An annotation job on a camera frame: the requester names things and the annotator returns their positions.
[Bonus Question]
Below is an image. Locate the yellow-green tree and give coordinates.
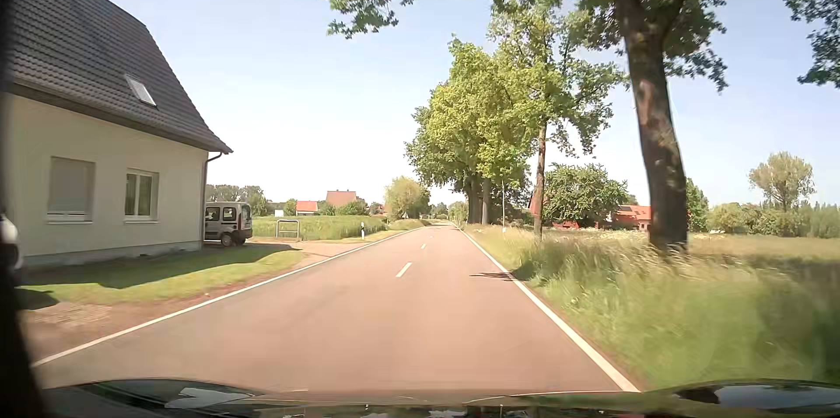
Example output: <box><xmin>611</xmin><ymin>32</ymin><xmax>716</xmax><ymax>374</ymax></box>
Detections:
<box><xmin>384</xmin><ymin>176</ymin><xmax>431</xmax><ymax>220</ymax></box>

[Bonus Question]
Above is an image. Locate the green grass field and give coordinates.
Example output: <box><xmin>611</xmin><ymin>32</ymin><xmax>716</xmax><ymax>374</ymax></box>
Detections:
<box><xmin>252</xmin><ymin>214</ymin><xmax>431</xmax><ymax>241</ymax></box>

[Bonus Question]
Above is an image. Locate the slender tree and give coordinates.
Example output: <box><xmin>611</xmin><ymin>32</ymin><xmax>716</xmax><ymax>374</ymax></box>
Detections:
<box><xmin>487</xmin><ymin>0</ymin><xmax>627</xmax><ymax>239</ymax></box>

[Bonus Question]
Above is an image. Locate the grey asphalt road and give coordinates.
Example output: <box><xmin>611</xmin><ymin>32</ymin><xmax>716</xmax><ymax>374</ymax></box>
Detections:
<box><xmin>29</xmin><ymin>221</ymin><xmax>641</xmax><ymax>396</ymax></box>

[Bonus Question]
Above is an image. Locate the round green tree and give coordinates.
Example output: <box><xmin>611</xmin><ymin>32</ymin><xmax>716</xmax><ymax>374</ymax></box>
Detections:
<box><xmin>543</xmin><ymin>162</ymin><xmax>631</xmax><ymax>228</ymax></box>

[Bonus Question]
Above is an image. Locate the distant row of trees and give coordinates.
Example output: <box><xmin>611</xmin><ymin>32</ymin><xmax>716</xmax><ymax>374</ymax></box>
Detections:
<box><xmin>205</xmin><ymin>183</ymin><xmax>271</xmax><ymax>217</ymax></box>

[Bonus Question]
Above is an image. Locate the grey van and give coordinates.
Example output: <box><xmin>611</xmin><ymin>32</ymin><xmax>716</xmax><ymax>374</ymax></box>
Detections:
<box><xmin>204</xmin><ymin>201</ymin><xmax>253</xmax><ymax>247</ymax></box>

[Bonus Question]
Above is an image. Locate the red brick building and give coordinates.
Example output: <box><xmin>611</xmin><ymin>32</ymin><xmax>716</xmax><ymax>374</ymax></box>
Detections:
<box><xmin>609</xmin><ymin>204</ymin><xmax>653</xmax><ymax>232</ymax></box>

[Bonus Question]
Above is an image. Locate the car's own bonnet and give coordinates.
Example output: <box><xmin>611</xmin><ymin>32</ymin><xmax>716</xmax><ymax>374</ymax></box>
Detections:
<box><xmin>41</xmin><ymin>377</ymin><xmax>840</xmax><ymax>418</ymax></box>

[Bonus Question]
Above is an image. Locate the large thick-trunked tree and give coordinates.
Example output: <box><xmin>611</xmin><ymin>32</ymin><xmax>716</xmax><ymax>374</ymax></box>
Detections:
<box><xmin>259</xmin><ymin>0</ymin><xmax>840</xmax><ymax>253</ymax></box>

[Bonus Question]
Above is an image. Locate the mown grass verge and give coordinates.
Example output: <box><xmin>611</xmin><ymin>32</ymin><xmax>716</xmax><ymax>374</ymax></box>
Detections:
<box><xmin>16</xmin><ymin>226</ymin><xmax>427</xmax><ymax>366</ymax></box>

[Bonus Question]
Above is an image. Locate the tall grass verge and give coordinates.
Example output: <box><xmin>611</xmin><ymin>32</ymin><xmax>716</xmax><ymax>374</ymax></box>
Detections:
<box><xmin>453</xmin><ymin>222</ymin><xmax>840</xmax><ymax>389</ymax></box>

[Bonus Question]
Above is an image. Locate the cream house with dark roof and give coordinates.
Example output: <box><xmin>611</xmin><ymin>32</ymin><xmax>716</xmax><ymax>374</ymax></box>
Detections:
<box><xmin>0</xmin><ymin>0</ymin><xmax>233</xmax><ymax>269</ymax></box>

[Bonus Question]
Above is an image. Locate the row of bushes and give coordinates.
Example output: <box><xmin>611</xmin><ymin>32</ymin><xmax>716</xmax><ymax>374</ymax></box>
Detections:
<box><xmin>707</xmin><ymin>201</ymin><xmax>840</xmax><ymax>239</ymax></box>

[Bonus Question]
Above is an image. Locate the pale green tree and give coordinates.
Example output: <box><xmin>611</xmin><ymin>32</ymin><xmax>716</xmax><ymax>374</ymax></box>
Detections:
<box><xmin>748</xmin><ymin>151</ymin><xmax>816</xmax><ymax>212</ymax></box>

